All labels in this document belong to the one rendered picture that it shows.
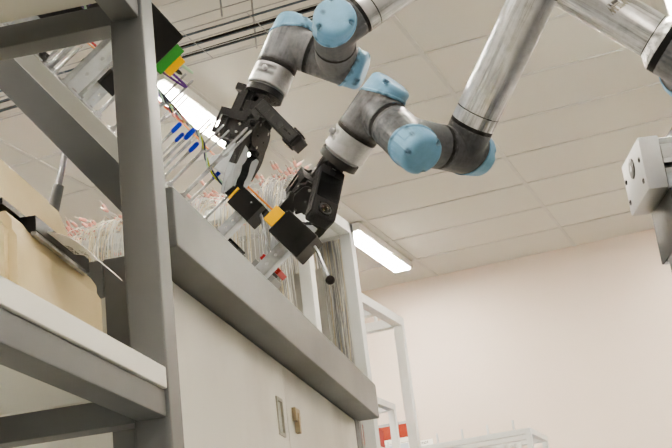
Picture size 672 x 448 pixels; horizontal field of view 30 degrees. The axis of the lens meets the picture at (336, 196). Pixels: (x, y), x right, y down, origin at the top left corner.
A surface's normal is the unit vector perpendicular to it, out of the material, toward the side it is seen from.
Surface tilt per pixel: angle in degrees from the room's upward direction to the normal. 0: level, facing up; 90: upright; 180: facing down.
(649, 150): 90
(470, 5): 180
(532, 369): 90
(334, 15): 90
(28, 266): 90
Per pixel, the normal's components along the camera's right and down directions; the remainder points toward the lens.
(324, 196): 0.49, -0.53
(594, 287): -0.36, -0.28
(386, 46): 0.11, 0.93
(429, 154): 0.49, 0.53
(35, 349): 0.97, -0.18
